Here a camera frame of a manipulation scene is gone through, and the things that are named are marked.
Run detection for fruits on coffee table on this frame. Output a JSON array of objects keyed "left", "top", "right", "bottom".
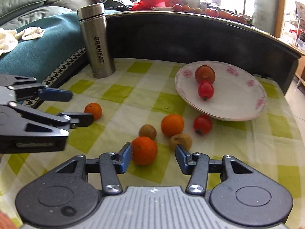
[{"left": 172, "top": 4, "right": 253, "bottom": 26}]

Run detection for stainless steel thermos bottle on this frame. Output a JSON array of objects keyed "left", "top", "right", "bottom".
[{"left": 77, "top": 3, "right": 115, "bottom": 79}]

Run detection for white floral porcelain plate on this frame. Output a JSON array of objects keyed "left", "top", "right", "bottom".
[{"left": 175, "top": 60, "right": 267, "bottom": 122}]

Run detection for grey sofa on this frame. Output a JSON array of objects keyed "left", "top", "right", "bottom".
[{"left": 0, "top": 0, "right": 134, "bottom": 29}]

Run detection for cream cloth on sofa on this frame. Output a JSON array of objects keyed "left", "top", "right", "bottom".
[{"left": 0, "top": 27, "right": 45, "bottom": 55}]

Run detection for orange mandarin back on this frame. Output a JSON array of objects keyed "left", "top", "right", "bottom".
[{"left": 161, "top": 114, "right": 184, "bottom": 138}]

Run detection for green checkered tablecloth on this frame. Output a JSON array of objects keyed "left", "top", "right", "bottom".
[{"left": 0, "top": 57, "right": 305, "bottom": 229}]

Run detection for dark coffee table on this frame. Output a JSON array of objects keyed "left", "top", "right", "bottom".
[{"left": 107, "top": 11, "right": 301, "bottom": 93}]

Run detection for brown kiwi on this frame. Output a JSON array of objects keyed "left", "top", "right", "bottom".
[
  {"left": 169, "top": 133, "right": 192, "bottom": 151},
  {"left": 139, "top": 124, "right": 157, "bottom": 141}
]

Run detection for orange mandarin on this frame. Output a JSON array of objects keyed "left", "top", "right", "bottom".
[
  {"left": 131, "top": 136, "right": 158, "bottom": 166},
  {"left": 161, "top": 114, "right": 184, "bottom": 138}
]

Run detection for orange mandarin front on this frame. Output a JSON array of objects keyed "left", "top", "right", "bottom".
[{"left": 131, "top": 136, "right": 158, "bottom": 166}]

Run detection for small orange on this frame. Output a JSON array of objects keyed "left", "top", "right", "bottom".
[{"left": 84, "top": 103, "right": 102, "bottom": 120}]

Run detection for red cherry tomato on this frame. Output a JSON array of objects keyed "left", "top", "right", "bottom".
[{"left": 197, "top": 80, "right": 214, "bottom": 101}]

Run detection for teal sofa blanket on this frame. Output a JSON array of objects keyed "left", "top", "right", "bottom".
[{"left": 0, "top": 9, "right": 120, "bottom": 108}]

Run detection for large dark red tomato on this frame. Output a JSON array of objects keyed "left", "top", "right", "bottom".
[{"left": 195, "top": 65, "right": 216, "bottom": 84}]

